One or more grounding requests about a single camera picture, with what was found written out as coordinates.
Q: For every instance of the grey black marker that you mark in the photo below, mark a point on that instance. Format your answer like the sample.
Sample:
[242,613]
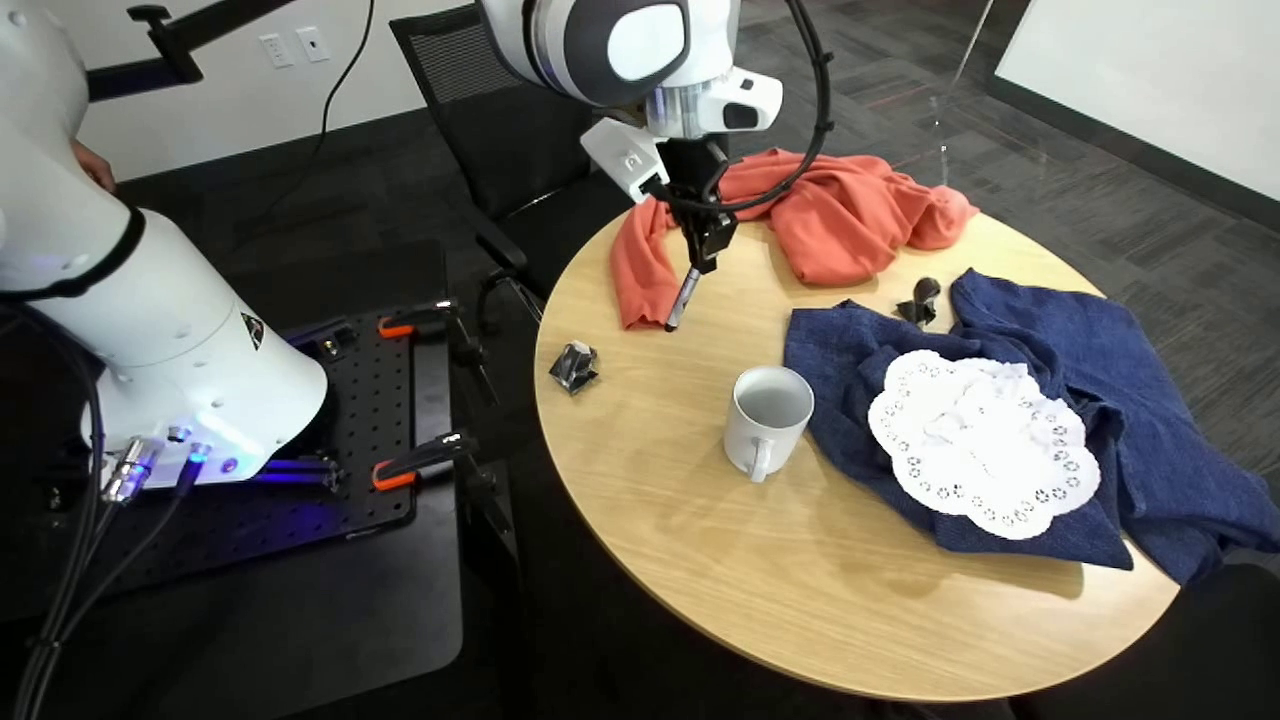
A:
[682,296]

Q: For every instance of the black camera arm mount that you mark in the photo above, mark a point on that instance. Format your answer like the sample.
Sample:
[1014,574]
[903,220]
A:
[178,42]

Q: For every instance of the blue cloth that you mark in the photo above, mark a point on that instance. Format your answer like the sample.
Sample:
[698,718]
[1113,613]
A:
[1163,487]

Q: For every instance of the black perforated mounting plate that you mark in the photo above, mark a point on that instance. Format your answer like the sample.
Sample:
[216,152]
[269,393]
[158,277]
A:
[381,403]

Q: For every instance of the small dark object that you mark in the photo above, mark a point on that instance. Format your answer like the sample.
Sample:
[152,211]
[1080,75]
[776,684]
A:
[920,301]

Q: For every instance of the black base table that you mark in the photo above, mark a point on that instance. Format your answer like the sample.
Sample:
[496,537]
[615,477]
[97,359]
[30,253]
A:
[189,610]

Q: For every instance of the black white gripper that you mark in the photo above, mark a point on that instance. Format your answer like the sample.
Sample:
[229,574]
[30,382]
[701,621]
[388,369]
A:
[637,146]

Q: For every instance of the black office chair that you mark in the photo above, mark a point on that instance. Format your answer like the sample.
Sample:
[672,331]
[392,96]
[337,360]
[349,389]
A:
[517,146]

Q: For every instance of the orange black clamp rear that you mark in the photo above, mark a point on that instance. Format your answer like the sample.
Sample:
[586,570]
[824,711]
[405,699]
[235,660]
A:
[418,320]

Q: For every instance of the orange black clamp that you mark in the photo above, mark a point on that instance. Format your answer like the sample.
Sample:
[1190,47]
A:
[418,320]
[418,467]

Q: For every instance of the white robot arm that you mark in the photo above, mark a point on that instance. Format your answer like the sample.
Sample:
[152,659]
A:
[192,382]

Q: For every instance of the small black binder clip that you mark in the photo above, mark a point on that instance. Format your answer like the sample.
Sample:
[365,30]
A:
[576,367]

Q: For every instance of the orange black clamp front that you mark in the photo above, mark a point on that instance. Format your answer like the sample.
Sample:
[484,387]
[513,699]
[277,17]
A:
[418,467]

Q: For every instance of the white wall outlet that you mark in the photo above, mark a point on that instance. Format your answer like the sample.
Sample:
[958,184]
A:
[292,47]

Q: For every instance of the orange cloth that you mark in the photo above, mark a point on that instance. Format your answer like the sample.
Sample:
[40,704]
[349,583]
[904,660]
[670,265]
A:
[837,224]

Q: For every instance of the white ceramic mug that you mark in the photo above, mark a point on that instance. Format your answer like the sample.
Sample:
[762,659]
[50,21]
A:
[764,421]

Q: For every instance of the white paper doily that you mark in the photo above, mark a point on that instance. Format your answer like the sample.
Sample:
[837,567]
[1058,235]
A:
[982,443]

